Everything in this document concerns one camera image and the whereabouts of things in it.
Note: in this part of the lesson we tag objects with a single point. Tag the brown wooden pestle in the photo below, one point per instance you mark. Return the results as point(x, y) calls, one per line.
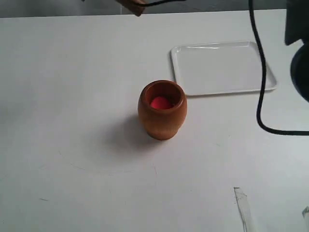
point(133, 6)

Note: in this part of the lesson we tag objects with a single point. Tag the red ball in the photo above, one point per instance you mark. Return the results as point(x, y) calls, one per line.
point(161, 103)

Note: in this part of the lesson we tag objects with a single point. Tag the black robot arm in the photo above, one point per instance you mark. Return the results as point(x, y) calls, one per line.
point(297, 29)

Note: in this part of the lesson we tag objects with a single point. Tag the clear tape strip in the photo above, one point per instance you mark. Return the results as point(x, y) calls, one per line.
point(244, 210)

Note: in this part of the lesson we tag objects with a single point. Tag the wooden mortar cup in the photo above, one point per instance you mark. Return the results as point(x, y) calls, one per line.
point(162, 124)

